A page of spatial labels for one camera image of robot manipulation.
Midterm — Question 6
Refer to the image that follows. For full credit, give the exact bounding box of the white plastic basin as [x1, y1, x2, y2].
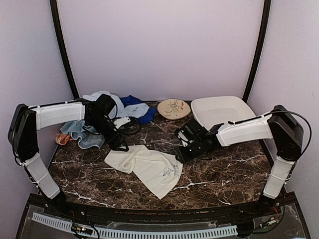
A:
[191, 96, 255, 130]

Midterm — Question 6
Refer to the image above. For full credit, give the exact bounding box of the white slotted cable duct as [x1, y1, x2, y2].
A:
[31, 213, 238, 239]

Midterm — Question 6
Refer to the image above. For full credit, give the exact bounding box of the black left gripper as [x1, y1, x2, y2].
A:
[87, 115, 129, 151]

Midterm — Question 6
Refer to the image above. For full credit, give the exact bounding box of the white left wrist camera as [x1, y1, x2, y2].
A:
[113, 117, 131, 129]

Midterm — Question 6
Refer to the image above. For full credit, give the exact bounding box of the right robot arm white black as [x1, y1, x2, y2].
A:
[174, 105, 304, 216]

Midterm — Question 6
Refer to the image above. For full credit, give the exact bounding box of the black frame post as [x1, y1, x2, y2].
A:
[49, 0, 80, 99]
[242, 0, 272, 103]

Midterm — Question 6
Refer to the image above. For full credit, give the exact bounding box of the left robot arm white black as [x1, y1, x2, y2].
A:
[8, 95, 131, 217]

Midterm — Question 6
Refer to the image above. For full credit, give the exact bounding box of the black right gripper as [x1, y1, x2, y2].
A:
[176, 139, 204, 163]

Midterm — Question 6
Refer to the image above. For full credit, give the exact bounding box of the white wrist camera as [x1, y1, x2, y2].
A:
[175, 128, 190, 147]
[113, 117, 131, 129]

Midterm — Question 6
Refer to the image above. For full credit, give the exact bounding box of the beige floral plate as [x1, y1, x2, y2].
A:
[157, 99, 191, 120]

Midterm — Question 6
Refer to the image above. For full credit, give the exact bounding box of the right black frame post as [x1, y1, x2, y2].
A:
[242, 0, 272, 103]

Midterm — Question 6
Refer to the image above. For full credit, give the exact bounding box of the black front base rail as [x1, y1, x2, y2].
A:
[24, 193, 302, 225]

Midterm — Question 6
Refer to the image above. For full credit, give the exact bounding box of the light blue towel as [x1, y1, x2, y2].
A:
[60, 91, 124, 149]

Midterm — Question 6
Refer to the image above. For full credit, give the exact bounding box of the royal blue towel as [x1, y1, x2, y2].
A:
[120, 95, 157, 124]

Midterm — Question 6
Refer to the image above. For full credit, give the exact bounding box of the orange patterned cloth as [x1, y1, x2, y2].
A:
[55, 133, 74, 145]

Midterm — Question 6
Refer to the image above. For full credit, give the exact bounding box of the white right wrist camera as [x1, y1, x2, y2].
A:
[175, 128, 190, 147]

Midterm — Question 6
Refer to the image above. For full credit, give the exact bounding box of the white grey printed towel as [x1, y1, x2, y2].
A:
[118, 103, 150, 119]

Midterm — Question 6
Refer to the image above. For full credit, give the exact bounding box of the cream white towel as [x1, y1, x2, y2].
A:
[104, 145, 183, 199]

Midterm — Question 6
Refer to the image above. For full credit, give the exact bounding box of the left black frame post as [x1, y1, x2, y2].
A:
[49, 0, 80, 99]

